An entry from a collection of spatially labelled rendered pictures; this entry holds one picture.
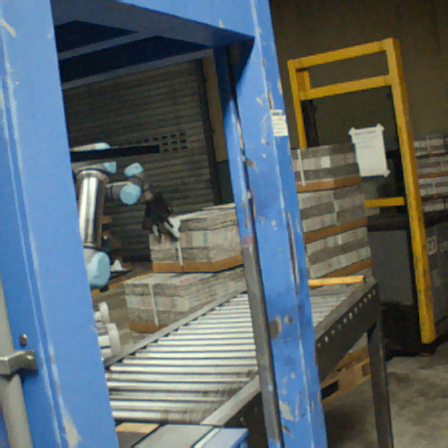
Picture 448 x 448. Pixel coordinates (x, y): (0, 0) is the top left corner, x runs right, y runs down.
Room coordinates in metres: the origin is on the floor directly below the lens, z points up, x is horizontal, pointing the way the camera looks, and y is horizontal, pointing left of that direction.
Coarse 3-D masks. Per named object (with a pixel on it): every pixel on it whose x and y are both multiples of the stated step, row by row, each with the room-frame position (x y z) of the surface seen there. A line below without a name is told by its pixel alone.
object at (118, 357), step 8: (232, 296) 2.62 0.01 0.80; (208, 304) 2.53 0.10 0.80; (216, 304) 2.51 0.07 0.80; (200, 312) 2.41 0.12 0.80; (184, 320) 2.31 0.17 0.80; (192, 320) 2.31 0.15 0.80; (168, 328) 2.22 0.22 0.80; (176, 328) 2.21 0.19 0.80; (152, 336) 2.13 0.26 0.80; (160, 336) 2.12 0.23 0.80; (136, 344) 2.05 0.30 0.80; (144, 344) 2.04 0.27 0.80; (120, 352) 1.98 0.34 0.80; (128, 352) 1.97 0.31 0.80; (104, 360) 1.91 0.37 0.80; (112, 360) 1.90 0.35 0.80; (120, 360) 1.91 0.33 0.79; (104, 368) 1.83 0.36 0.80
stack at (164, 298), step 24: (336, 240) 3.80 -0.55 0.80; (240, 264) 3.22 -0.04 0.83; (312, 264) 3.61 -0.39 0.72; (336, 264) 3.76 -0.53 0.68; (144, 288) 3.10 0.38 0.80; (168, 288) 2.99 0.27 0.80; (192, 288) 2.98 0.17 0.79; (216, 288) 3.08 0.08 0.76; (240, 288) 3.20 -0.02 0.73; (144, 312) 3.11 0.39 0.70; (168, 312) 3.01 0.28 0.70; (192, 312) 2.97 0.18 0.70; (144, 336) 3.13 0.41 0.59
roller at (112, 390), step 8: (112, 392) 1.62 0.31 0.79; (120, 392) 1.61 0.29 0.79; (128, 392) 1.60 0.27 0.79; (136, 392) 1.59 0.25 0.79; (144, 392) 1.59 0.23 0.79; (152, 392) 1.58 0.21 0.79; (160, 392) 1.57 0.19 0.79; (168, 392) 1.56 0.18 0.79; (176, 392) 1.55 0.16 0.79; (184, 392) 1.54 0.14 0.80; (192, 392) 1.54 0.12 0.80; (200, 392) 1.53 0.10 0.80; (208, 392) 1.52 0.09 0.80; (216, 392) 1.51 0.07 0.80; (224, 392) 1.51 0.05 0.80; (232, 392) 1.50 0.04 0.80
